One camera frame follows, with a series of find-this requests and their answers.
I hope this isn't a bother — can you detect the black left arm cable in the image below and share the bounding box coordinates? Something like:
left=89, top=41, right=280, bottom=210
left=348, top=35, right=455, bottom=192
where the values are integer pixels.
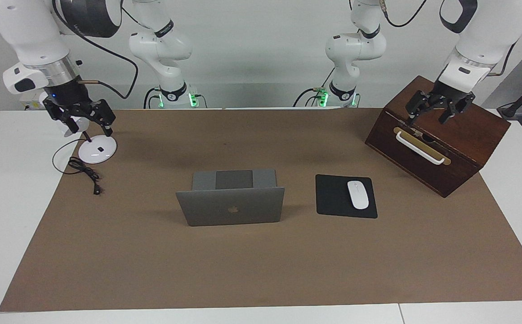
left=379, top=0, right=522, bottom=77

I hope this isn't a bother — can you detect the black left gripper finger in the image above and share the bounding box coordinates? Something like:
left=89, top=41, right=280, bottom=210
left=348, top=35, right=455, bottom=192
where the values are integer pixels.
left=406, top=90, right=437, bottom=126
left=438, top=92, right=476, bottom=125

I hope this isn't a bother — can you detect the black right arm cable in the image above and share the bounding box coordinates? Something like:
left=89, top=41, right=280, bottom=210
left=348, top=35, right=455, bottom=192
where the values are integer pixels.
left=54, top=0, right=139, bottom=99

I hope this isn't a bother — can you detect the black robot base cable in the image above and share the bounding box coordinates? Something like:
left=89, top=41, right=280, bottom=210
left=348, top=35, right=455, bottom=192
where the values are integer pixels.
left=293, top=67, right=334, bottom=108
left=143, top=87, right=163, bottom=109

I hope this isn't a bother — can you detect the brass handle plate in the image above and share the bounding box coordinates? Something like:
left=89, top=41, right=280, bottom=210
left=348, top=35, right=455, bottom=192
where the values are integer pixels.
left=393, top=127, right=451, bottom=166

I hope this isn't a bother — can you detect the white box handle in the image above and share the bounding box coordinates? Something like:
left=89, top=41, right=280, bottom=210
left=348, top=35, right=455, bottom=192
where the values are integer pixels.
left=396, top=130, right=446, bottom=166

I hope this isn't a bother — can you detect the brown table mat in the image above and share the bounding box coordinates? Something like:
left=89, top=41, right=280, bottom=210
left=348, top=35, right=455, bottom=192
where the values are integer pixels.
left=0, top=108, right=522, bottom=312

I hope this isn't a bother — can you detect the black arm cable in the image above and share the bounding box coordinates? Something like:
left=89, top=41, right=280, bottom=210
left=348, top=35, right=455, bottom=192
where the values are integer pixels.
left=54, top=0, right=139, bottom=99
left=379, top=0, right=522, bottom=77

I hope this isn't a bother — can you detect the grey laptop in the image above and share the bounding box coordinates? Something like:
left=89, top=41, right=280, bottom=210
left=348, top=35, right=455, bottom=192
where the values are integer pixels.
left=175, top=169, right=285, bottom=227

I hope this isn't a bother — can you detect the brown wooden box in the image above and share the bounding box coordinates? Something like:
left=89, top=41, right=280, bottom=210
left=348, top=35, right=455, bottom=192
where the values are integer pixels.
left=365, top=75, right=511, bottom=198

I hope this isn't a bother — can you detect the black mouse pad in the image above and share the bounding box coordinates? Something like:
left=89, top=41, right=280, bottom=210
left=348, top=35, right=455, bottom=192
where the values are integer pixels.
left=315, top=174, right=378, bottom=219

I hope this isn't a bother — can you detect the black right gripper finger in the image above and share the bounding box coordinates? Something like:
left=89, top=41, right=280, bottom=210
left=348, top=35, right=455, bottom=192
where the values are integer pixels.
left=91, top=99, right=116, bottom=137
left=44, top=100, right=80, bottom=134

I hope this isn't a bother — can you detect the black lamp power cable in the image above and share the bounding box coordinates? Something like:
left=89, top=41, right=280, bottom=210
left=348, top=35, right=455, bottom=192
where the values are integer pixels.
left=52, top=137, right=104, bottom=196

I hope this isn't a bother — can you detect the white computer mouse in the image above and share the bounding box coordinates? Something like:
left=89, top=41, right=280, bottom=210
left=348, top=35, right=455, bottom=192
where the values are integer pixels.
left=347, top=180, right=370, bottom=210

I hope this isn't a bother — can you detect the white desk lamp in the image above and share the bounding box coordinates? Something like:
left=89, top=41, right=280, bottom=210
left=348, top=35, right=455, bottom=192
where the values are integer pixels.
left=40, top=90, right=117, bottom=164

